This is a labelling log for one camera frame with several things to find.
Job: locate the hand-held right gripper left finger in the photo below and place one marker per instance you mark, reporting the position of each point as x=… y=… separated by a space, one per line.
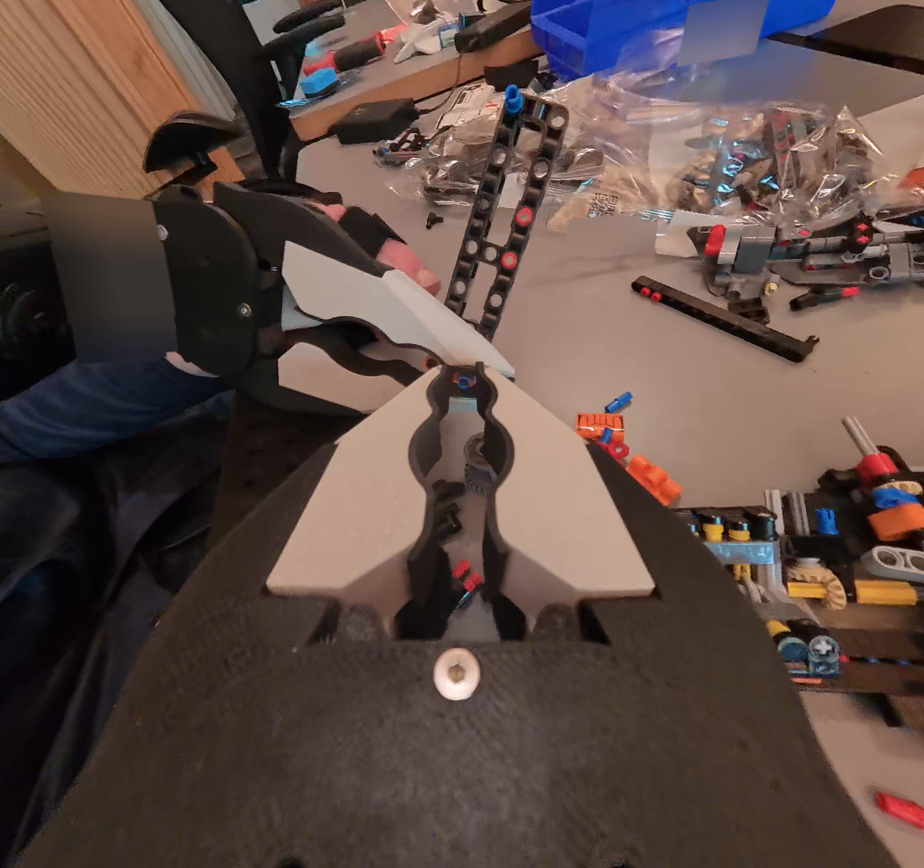
x=346 y=521

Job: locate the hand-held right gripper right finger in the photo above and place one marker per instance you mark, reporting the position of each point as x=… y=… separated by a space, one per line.
x=577 y=521

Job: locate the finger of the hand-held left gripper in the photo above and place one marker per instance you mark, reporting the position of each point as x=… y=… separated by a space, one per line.
x=310 y=381
x=339 y=283

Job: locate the black lego frame beam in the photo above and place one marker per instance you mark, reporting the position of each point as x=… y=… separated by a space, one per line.
x=538 y=168

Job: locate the pile of technic parts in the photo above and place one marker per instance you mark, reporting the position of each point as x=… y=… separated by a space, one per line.
x=830 y=521

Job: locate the person's left forearm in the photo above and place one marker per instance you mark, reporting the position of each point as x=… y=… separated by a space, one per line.
x=94 y=406

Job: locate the orange lego block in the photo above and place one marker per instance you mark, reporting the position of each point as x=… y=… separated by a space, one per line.
x=653 y=480

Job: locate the red lego pins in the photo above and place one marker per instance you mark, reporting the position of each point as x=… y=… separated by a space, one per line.
x=469 y=579

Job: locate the blue lego pin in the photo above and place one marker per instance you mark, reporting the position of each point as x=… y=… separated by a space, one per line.
x=619 y=400

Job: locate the small dark lego subassembly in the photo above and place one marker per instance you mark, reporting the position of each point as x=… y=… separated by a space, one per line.
x=401 y=146

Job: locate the long black lego beam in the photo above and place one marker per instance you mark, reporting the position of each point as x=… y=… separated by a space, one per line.
x=722 y=319

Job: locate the grey lego subassembly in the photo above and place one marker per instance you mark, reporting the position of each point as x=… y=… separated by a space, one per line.
x=751 y=247

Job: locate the black lego connector red pin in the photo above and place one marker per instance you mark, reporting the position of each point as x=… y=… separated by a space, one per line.
x=823 y=298

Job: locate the clear bag of lego parts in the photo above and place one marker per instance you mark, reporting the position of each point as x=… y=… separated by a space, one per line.
x=779 y=161

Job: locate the red lego axle piece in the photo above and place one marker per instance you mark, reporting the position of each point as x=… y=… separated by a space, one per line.
x=899 y=810

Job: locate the person's left hand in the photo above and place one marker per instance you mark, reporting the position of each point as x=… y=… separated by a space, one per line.
x=411 y=262

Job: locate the black padded armrest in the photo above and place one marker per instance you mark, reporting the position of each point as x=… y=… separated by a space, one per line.
x=191 y=139

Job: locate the flat black box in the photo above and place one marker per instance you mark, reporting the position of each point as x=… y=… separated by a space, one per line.
x=375 y=121

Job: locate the blue block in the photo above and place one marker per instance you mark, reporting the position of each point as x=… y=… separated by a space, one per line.
x=321 y=83

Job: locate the white printed leaflet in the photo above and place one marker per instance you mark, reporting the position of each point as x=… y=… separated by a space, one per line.
x=465 y=106

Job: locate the black office chair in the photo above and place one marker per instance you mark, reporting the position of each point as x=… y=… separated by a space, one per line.
x=216 y=38

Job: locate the white plastic object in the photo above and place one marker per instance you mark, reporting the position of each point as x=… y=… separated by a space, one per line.
x=419 y=42

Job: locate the small black box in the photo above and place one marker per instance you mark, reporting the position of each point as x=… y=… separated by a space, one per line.
x=511 y=72

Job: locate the person's legs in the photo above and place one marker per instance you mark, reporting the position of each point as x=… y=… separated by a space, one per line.
x=72 y=630

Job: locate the black power adapter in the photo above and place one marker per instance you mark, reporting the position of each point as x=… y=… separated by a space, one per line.
x=494 y=27

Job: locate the pile of flat clear bags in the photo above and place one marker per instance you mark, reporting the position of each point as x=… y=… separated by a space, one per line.
x=613 y=132

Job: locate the blue plastic bin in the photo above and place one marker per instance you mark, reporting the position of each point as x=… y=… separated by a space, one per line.
x=613 y=16

